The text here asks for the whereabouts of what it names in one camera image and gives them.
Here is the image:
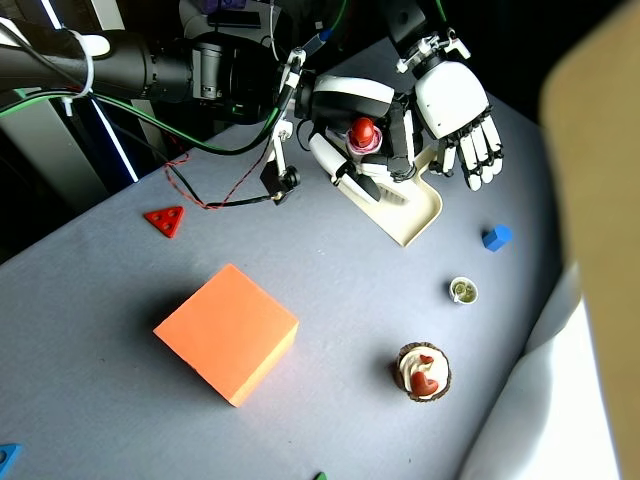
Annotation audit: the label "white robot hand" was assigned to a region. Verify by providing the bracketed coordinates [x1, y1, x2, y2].
[413, 59, 505, 192]
[293, 73, 427, 206]

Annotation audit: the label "cream hand broom grey bristles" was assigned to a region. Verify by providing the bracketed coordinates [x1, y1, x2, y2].
[344, 116, 412, 205]

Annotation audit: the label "cream plastic dustpan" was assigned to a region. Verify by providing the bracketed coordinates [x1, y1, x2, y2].
[329, 147, 444, 250]

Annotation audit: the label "grey adapter with blue plug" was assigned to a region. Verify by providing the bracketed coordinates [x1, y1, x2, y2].
[299, 27, 335, 57]

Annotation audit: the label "blue hexagonal block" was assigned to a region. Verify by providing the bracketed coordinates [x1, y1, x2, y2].
[482, 224, 514, 253]

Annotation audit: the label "purple object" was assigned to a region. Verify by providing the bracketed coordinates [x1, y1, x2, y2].
[199, 0, 247, 14]

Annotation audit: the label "tan blurred board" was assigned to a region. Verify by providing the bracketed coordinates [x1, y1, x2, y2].
[538, 0, 640, 480]

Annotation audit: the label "white bowl of green soup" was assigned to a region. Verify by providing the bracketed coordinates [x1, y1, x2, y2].
[448, 275, 479, 305]

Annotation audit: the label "red triangle block with holes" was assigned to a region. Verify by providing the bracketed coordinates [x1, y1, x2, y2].
[143, 205, 185, 239]

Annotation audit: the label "large orange block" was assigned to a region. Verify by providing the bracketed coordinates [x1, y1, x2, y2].
[153, 263, 300, 409]

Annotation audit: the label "toy cupcake with red hearts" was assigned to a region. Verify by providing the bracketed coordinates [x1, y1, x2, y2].
[393, 341, 453, 403]

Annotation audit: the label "white fabric backdrop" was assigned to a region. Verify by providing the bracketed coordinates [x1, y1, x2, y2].
[457, 259, 624, 480]

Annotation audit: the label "grey table cloth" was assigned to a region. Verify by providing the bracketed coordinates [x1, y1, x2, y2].
[0, 32, 584, 480]

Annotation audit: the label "flat blue block with holes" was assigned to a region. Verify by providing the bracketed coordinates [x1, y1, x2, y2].
[0, 443, 24, 474]

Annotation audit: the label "thin white cable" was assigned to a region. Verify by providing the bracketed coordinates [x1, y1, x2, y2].
[267, 0, 282, 62]

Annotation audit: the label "red and black twisted wire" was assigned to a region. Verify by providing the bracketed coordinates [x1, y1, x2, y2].
[163, 152, 282, 211]

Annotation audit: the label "green cable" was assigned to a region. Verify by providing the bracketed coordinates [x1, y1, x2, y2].
[0, 0, 350, 157]

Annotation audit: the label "post with blue light strip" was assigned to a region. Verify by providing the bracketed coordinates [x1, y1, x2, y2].
[39, 0, 140, 184]

